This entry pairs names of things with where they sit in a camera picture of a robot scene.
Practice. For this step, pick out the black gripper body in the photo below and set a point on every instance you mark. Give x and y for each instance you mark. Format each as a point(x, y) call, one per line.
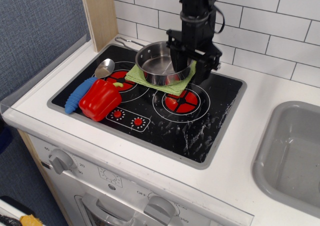
point(196, 35)

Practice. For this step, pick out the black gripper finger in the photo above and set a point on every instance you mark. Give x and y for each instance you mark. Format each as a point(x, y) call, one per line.
point(202, 70)
point(180, 57)

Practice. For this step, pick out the stainless steel pot with handle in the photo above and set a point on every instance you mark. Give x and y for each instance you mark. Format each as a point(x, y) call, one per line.
point(155, 62)

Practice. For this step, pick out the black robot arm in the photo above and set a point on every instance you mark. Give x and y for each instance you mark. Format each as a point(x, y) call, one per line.
point(196, 8)

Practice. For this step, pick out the black toy stove top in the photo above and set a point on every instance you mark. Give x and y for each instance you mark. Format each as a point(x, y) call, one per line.
point(186, 128)

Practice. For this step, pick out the green folded cloth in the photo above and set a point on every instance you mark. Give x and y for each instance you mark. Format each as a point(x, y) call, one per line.
point(136, 75)

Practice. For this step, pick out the red toy bell pepper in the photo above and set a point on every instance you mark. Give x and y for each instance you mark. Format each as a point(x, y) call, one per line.
point(101, 99)

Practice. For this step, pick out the grey toy sink basin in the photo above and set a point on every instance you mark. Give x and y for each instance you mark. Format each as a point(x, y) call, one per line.
point(287, 165)

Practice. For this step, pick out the grey right oven knob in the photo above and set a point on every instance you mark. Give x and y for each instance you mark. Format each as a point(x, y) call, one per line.
point(160, 209)

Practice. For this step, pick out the grey oven knob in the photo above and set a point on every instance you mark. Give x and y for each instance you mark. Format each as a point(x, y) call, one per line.
point(160, 209)
point(60, 161)

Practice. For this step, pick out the grey left oven knob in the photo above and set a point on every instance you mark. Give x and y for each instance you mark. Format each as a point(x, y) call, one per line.
point(60, 161)

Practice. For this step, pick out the white toy oven front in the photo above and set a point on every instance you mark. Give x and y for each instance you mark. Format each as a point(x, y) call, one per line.
point(91, 195)

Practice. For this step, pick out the yellow object at corner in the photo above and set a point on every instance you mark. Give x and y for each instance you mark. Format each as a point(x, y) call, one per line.
point(30, 220)

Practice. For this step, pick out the blue handled metal spoon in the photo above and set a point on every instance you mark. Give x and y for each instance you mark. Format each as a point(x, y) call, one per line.
point(104, 69)

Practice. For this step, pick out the light wooden side post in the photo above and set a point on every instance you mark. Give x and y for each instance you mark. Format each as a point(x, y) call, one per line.
point(102, 22)

